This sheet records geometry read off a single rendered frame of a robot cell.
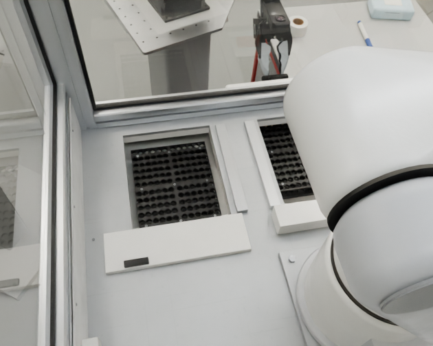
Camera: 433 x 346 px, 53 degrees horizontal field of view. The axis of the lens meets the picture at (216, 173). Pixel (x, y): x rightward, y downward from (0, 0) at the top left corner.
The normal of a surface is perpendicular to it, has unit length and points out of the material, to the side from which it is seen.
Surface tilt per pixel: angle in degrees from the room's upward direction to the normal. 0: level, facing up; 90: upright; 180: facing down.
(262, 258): 0
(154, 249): 0
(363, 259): 67
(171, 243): 0
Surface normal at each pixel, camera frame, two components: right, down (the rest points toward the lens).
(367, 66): -0.13, -0.53
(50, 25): 0.19, 0.81
